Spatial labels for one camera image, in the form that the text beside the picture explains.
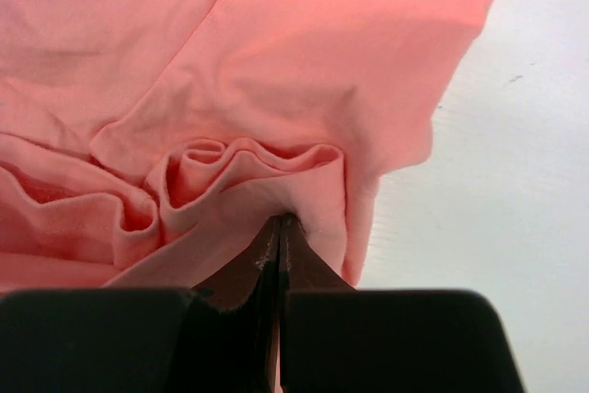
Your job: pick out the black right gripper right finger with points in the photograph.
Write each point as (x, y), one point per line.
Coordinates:
(335, 338)

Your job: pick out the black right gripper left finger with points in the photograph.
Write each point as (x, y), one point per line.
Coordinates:
(218, 336)

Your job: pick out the pink t shirt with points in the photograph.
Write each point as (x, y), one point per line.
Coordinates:
(145, 142)

